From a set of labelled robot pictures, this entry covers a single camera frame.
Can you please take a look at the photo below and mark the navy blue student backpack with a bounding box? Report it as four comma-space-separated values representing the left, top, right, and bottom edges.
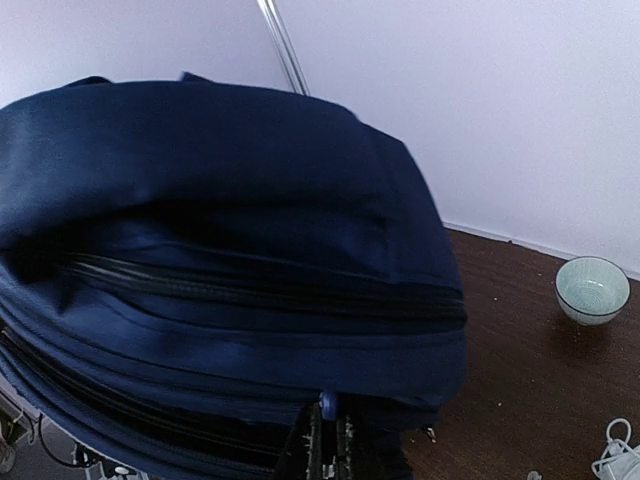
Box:
1, 74, 467, 479

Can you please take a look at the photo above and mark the left aluminium frame post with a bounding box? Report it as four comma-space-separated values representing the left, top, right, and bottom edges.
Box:
257, 0, 310, 96

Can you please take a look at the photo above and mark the pale celadon ceramic bowl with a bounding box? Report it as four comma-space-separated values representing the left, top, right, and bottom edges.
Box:
554, 256, 631, 326

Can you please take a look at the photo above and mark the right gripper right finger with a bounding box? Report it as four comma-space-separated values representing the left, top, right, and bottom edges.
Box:
336, 410, 413, 480

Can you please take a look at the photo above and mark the white charger with cable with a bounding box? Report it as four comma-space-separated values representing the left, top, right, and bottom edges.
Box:
591, 418, 639, 480

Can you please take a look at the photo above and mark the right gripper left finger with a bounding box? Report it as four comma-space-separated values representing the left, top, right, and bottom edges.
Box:
272, 403, 323, 480

